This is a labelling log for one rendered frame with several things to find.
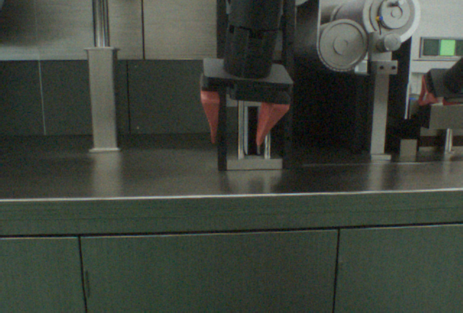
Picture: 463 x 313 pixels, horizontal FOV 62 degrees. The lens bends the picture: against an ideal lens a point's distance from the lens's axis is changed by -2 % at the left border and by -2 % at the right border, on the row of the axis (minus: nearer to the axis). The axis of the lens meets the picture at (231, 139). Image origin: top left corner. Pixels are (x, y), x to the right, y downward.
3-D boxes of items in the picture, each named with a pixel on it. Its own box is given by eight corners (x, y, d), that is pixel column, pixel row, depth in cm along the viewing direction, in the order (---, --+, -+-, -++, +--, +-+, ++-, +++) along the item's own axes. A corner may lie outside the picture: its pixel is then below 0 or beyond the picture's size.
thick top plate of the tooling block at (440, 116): (429, 129, 97) (431, 105, 96) (364, 110, 136) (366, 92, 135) (487, 128, 98) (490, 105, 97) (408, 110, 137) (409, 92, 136)
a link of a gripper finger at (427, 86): (442, 116, 88) (466, 97, 80) (413, 116, 88) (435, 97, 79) (435, 90, 91) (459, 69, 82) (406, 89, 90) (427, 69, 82)
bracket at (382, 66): (371, 161, 94) (380, 29, 88) (361, 155, 100) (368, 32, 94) (391, 160, 94) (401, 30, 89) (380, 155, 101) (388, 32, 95)
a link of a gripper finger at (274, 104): (219, 129, 54) (227, 63, 50) (270, 131, 55) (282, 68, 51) (222, 155, 49) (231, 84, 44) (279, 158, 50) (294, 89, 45)
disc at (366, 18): (399, 56, 97) (351, 24, 94) (398, 56, 97) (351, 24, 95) (431, 3, 95) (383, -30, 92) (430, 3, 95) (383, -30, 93)
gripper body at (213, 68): (201, 71, 50) (207, 11, 46) (280, 78, 51) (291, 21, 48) (202, 92, 44) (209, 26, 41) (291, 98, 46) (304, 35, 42)
